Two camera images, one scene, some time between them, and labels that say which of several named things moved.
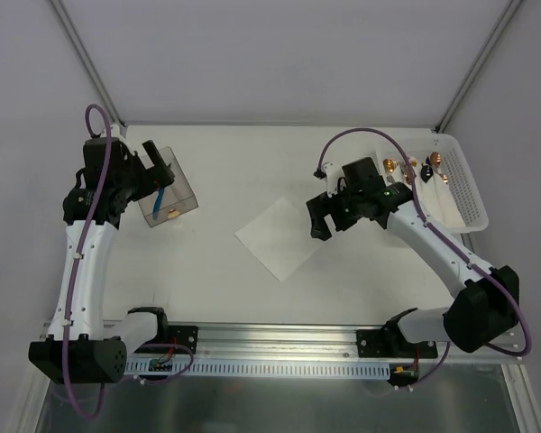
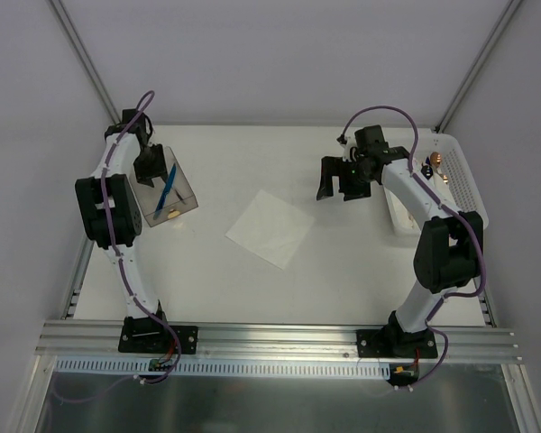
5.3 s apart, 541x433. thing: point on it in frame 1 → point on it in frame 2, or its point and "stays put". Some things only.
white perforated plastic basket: [446, 192] stays put
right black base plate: [392, 343] stays put
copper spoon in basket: [435, 160] stays put
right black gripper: [330, 212] → [343, 176]
